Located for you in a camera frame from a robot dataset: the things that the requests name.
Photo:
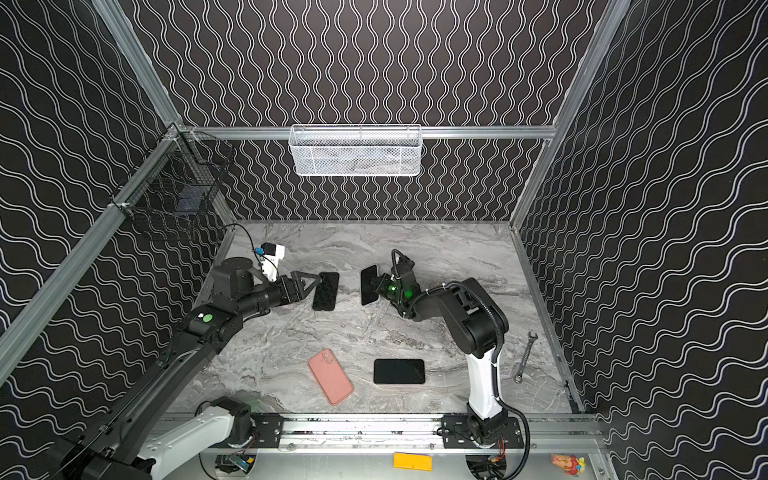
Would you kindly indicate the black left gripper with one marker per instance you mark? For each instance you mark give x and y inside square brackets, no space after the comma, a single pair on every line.
[288,288]

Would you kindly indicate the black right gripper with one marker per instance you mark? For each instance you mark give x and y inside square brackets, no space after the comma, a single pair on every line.
[389,285]

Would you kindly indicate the light blue phone case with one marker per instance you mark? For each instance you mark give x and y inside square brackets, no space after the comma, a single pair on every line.
[368,284]

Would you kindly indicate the black smartphone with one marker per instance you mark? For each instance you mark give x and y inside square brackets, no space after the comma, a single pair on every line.
[399,372]

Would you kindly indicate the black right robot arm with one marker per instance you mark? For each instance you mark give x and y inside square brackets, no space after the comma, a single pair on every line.
[477,326]

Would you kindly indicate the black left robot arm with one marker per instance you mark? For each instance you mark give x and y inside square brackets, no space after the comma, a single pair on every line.
[117,445]

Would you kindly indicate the silver spanner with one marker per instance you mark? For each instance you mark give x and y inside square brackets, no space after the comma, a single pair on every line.
[531,340]

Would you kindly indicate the yellow block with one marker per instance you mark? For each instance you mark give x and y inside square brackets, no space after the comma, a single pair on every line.
[414,462]

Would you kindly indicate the small colourful toy figure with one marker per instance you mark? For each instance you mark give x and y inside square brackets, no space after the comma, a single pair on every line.
[570,464]

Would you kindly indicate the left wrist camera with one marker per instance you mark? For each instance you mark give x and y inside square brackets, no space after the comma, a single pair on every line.
[268,255]

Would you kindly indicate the white wire mesh basket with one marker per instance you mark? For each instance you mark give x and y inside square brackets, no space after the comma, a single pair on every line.
[358,156]

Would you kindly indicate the black wire mesh basket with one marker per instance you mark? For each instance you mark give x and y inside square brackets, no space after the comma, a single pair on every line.
[182,195]

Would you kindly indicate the horizontal aluminium back rail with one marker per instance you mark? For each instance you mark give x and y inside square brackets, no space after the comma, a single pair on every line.
[546,132]

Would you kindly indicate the aluminium corner frame post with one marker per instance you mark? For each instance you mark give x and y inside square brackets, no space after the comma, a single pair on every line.
[129,45]

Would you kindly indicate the left aluminium side rail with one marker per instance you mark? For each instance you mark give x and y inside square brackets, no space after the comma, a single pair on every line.
[20,336]

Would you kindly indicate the right aluminium corner post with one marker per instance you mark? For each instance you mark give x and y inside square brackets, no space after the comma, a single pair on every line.
[612,18]

